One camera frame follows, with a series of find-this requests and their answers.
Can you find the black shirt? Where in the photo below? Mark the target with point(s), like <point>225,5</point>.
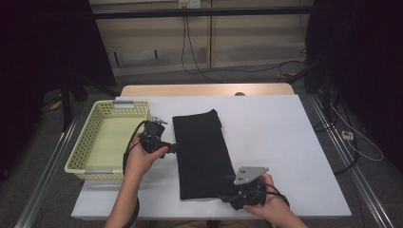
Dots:
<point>199,152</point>

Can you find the white power strip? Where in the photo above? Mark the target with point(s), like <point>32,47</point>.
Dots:
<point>347,135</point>

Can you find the aluminium rail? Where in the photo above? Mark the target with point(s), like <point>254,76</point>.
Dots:
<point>361,180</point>
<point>47,177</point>

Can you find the black stand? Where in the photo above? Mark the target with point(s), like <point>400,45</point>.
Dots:
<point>326,101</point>
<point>66,107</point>

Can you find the pale yellow plastic basket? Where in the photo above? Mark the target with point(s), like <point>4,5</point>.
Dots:
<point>114,142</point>

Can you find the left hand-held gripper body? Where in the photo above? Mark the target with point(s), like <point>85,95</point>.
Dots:
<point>153,133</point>

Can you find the light wooden cabinet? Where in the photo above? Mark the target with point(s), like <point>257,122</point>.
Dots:
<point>253,38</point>

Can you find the black horizontal bar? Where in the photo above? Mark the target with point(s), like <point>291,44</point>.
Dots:
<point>221,12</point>

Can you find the black curtain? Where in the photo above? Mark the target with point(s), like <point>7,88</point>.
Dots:
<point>38,63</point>
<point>364,63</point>

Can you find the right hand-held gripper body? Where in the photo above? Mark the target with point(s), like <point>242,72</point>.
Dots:
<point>248,173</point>

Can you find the person's left hand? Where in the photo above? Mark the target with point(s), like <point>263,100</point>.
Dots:
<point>139,161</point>

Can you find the person's right hand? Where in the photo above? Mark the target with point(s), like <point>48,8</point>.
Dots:
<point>272,205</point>

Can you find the white wall outlet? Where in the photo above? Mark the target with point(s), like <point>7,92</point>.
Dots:
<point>189,3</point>

